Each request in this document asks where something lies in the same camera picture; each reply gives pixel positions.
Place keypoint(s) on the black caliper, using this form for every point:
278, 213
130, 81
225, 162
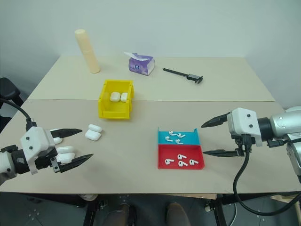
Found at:
190, 76

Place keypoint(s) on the black table frame leg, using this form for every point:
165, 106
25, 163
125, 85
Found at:
90, 209
217, 209

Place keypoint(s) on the purple tissue pack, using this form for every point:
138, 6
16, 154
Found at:
141, 64

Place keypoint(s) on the white rounded object under table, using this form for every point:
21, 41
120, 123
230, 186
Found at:
88, 196

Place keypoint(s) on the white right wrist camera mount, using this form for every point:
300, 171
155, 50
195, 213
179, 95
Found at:
242, 122

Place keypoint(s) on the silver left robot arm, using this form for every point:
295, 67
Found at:
5, 162

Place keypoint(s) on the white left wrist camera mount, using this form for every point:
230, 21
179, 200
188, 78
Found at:
35, 141

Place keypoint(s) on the black chair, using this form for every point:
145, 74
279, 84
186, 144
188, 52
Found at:
9, 91

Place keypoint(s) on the beige cylinder tube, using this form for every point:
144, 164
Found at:
88, 51

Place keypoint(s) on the brown rounded shape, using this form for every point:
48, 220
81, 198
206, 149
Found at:
177, 215

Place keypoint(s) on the yellow plastic bin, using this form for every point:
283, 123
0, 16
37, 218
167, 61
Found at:
115, 110

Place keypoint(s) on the white wireless earbud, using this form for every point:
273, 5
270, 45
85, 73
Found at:
181, 135
181, 164
179, 141
193, 162
168, 161
180, 156
172, 133
167, 138

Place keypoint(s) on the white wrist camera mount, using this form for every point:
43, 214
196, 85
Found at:
242, 122
35, 141

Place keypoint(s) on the blue plastic tray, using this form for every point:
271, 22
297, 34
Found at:
188, 140

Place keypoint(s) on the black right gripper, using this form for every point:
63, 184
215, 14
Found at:
241, 143

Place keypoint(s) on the red plastic tray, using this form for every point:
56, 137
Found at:
171, 150

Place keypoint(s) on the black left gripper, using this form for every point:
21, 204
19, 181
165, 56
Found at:
47, 161

